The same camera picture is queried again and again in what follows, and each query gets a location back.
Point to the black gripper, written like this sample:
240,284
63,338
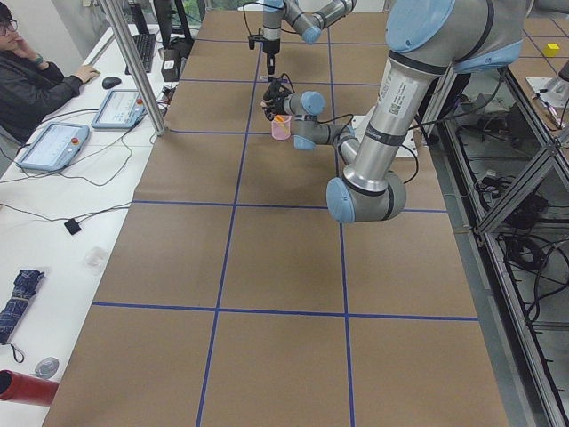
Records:
270,46
276,102

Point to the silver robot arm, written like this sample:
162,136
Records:
308,25
425,39

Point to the black monitor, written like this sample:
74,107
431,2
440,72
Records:
166,11

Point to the black cardboard box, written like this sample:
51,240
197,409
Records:
170,69

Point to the black keyboard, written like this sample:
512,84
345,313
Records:
145,45

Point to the far teach pendant tablet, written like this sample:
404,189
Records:
120,110

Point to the teach pendant tablet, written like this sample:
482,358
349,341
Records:
55,147
120,110

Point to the black computer mouse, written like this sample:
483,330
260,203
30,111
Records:
110,82

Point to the brown paper table cover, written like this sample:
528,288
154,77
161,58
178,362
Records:
233,298

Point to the near teach pendant tablet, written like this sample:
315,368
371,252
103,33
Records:
55,147

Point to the small black usb hub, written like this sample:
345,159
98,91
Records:
73,226

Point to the clear plastic lid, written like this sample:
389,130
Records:
95,260

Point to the seated person in black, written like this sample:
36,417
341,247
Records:
31,87

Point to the dark blue folded umbrella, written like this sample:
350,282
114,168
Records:
24,289

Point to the red water bottle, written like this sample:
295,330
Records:
27,389

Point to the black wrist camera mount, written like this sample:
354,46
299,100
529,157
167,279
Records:
276,90
254,39

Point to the electronics board with wires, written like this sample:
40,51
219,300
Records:
166,94

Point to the aluminium frame post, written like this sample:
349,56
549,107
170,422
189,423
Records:
123,36

